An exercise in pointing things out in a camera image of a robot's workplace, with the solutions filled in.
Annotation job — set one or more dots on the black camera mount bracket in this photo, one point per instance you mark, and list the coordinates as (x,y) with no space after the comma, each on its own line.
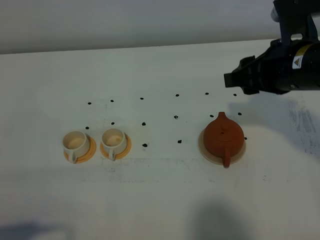
(296,17)

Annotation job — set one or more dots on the left orange coaster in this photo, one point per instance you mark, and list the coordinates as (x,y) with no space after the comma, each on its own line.
(88,155)

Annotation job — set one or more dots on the right white teacup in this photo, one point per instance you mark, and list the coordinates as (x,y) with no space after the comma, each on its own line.
(113,142)

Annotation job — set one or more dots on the brown clay teapot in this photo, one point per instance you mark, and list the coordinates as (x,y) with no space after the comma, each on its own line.
(223,138)

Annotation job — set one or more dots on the left white teacup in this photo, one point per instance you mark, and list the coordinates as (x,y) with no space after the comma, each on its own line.
(75,144)

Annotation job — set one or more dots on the white teacup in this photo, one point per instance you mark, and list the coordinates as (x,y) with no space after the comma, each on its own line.
(113,142)
(75,144)

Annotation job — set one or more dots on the orange coaster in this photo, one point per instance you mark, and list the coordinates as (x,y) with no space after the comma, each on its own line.
(120,155)
(88,155)

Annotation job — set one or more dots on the right orange coaster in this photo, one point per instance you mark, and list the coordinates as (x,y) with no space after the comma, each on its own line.
(120,155)

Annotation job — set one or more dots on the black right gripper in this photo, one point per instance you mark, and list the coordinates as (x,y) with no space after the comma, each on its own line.
(279,70)

